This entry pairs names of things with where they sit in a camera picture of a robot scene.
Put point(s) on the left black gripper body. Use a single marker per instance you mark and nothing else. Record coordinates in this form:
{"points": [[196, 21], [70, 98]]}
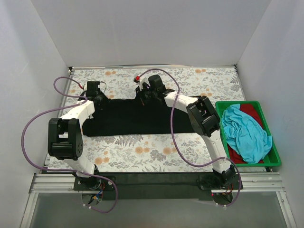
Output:
{"points": [[102, 99]]}

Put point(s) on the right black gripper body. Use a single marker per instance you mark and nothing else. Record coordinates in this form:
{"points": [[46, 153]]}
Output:
{"points": [[144, 94]]}

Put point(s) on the black t shirt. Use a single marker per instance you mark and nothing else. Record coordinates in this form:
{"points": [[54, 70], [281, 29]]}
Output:
{"points": [[128, 116]]}

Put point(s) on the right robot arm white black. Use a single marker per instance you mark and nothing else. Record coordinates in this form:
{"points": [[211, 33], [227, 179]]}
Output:
{"points": [[204, 120]]}

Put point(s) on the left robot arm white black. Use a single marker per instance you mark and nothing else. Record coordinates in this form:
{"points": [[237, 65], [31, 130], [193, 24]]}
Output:
{"points": [[65, 138]]}

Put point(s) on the floral table mat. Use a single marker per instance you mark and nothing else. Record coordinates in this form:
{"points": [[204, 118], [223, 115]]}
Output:
{"points": [[154, 152]]}

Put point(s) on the cyan t shirt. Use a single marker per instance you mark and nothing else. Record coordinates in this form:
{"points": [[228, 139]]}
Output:
{"points": [[245, 135]]}

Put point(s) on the red t shirt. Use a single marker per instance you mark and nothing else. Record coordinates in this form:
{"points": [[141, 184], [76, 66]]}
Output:
{"points": [[250, 110]]}

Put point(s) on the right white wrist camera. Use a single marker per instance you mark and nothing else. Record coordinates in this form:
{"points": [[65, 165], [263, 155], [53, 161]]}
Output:
{"points": [[142, 82]]}

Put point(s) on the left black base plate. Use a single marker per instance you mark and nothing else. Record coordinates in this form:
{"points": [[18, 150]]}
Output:
{"points": [[92, 184]]}

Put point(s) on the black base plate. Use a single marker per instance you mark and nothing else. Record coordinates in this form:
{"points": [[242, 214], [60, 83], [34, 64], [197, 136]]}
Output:
{"points": [[92, 184], [209, 181]]}

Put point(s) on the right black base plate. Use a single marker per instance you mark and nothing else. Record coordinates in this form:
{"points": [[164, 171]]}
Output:
{"points": [[209, 181]]}

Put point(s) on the aluminium frame rail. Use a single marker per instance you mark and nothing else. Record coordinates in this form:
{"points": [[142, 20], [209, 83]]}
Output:
{"points": [[158, 185]]}

